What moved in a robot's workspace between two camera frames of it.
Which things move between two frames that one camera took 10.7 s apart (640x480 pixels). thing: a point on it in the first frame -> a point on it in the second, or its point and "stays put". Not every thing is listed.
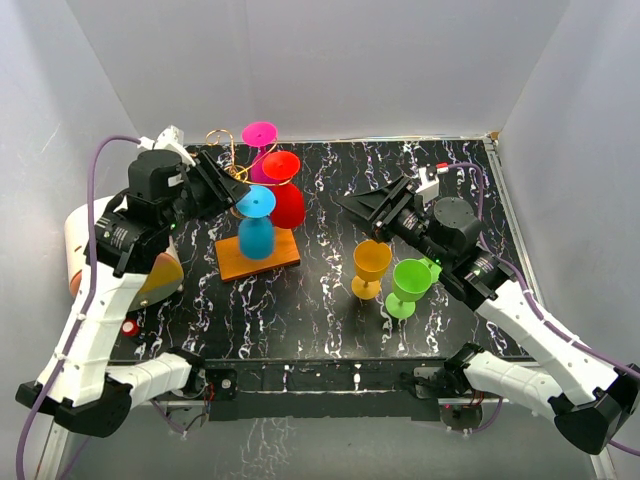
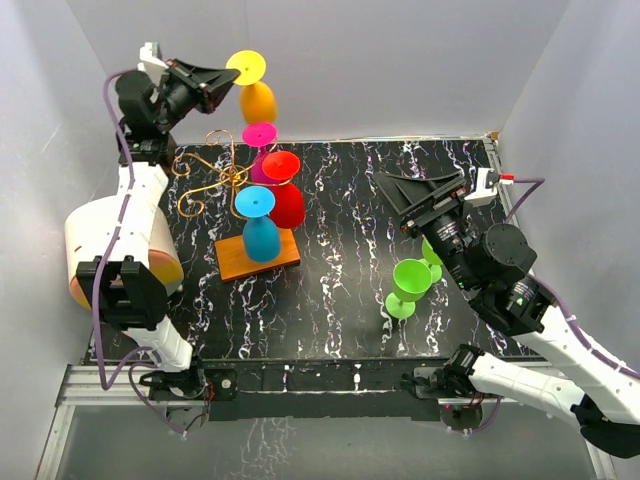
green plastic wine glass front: (411, 278) stays put
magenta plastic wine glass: (261, 135) stays put
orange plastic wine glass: (371, 260) -> (257, 99)
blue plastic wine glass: (256, 232) stays put
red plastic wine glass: (290, 204) stays put
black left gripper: (224, 192) -> (216, 82)
